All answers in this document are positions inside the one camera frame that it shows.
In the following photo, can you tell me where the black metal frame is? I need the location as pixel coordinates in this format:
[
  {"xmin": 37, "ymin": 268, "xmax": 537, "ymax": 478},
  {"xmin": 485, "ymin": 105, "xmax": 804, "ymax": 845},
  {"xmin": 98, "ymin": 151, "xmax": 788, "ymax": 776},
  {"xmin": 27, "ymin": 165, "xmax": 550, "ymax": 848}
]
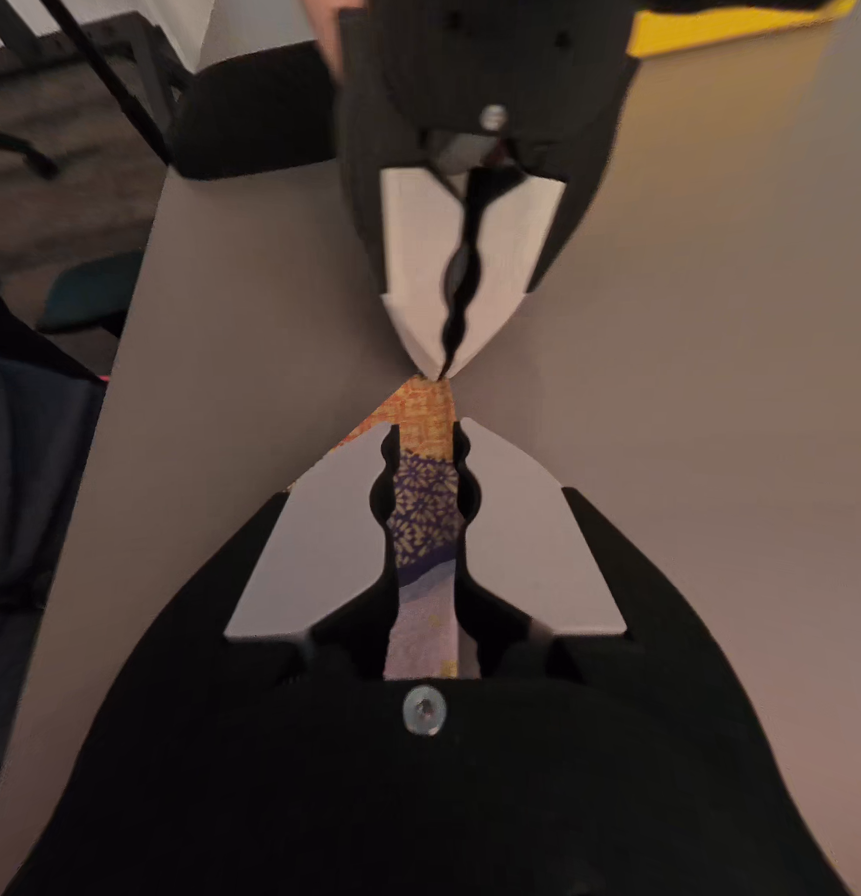
[{"xmin": 0, "ymin": 0, "xmax": 194, "ymax": 169}]

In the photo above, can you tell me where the person's dark clothing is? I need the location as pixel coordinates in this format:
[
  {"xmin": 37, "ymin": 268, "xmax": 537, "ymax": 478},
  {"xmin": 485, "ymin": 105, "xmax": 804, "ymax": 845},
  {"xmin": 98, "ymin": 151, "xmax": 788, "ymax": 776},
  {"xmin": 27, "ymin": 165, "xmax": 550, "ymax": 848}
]
[{"xmin": 0, "ymin": 280, "xmax": 111, "ymax": 793}]

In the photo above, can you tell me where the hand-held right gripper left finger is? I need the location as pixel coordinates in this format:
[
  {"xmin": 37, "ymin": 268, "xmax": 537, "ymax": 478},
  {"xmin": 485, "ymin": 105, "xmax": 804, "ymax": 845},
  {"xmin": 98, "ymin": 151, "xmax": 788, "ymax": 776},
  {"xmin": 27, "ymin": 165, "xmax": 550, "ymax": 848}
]
[{"xmin": 224, "ymin": 420, "xmax": 403, "ymax": 639}]

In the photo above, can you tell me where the person's left hand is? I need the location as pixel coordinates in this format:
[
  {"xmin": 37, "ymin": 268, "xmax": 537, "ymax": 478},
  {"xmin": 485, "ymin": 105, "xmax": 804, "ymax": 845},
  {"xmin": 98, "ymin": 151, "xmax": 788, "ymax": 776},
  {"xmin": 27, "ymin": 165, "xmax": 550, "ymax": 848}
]
[{"xmin": 301, "ymin": 0, "xmax": 349, "ymax": 88}]

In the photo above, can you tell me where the teal seat chair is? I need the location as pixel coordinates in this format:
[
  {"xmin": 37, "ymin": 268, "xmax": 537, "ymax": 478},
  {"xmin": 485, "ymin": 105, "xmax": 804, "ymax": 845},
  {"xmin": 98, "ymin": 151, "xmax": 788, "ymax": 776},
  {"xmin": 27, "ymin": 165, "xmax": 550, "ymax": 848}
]
[{"xmin": 37, "ymin": 251, "xmax": 146, "ymax": 338}]

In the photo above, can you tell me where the yellow plastic bin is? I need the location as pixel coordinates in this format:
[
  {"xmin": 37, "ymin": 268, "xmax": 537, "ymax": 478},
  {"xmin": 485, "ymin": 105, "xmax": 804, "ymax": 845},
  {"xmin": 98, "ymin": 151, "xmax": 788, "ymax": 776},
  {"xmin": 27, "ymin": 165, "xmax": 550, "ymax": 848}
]
[{"xmin": 626, "ymin": 0, "xmax": 858, "ymax": 58}]

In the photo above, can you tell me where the patterned origami paper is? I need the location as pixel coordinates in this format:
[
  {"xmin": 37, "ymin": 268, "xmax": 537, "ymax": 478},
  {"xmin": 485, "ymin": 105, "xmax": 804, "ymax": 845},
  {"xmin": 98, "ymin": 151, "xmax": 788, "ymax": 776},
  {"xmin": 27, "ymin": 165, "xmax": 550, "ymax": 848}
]
[{"xmin": 287, "ymin": 374, "xmax": 473, "ymax": 680}]

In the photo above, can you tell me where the black chair base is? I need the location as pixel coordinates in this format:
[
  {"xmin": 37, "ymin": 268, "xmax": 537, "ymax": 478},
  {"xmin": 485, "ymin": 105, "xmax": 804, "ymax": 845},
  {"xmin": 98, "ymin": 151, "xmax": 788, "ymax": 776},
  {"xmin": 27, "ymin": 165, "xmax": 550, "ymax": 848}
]
[{"xmin": 0, "ymin": 126, "xmax": 62, "ymax": 180}]

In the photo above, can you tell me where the black high-back chair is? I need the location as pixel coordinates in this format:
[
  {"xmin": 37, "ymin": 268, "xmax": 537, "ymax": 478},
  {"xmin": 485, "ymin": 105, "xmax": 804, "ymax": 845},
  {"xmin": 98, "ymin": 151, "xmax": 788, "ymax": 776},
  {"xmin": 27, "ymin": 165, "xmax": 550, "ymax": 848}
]
[{"xmin": 172, "ymin": 41, "xmax": 340, "ymax": 183}]

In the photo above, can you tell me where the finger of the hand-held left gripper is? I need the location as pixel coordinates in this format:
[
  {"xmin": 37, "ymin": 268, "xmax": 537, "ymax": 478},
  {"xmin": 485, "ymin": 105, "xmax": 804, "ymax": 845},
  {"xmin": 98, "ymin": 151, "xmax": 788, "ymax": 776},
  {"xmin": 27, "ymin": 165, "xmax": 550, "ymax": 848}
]
[
  {"xmin": 378, "ymin": 167, "xmax": 473, "ymax": 382},
  {"xmin": 441, "ymin": 167, "xmax": 569, "ymax": 382}
]

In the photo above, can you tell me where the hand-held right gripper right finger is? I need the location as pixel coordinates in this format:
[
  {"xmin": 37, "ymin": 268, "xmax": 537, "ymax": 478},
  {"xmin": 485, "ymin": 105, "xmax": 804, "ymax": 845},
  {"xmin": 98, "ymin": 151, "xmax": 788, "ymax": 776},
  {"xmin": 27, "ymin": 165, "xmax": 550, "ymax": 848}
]
[{"xmin": 453, "ymin": 416, "xmax": 628, "ymax": 637}]

